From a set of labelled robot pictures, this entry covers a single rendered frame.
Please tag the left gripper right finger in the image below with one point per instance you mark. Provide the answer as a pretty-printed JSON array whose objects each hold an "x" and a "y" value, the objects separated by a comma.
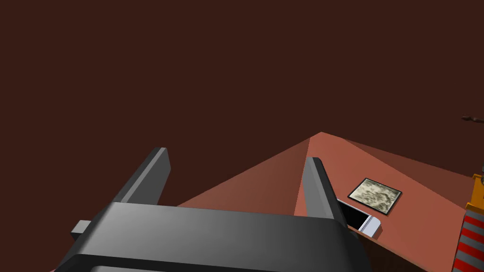
[{"x": 318, "y": 190}]

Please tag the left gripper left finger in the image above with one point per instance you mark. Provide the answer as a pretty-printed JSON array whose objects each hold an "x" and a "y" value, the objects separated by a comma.
[{"x": 148, "y": 177}]

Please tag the white and black phone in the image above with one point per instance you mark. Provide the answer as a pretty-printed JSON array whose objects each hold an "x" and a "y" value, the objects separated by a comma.
[{"x": 359, "y": 220}]

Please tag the beige framed picture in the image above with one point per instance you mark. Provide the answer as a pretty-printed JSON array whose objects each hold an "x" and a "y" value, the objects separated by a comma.
[{"x": 375, "y": 195}]

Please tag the reddish brown table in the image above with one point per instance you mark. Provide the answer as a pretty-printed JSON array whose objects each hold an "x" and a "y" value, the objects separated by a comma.
[{"x": 408, "y": 230}]

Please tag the red and grey striped bottle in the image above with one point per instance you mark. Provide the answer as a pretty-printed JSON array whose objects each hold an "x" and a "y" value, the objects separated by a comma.
[{"x": 470, "y": 234}]

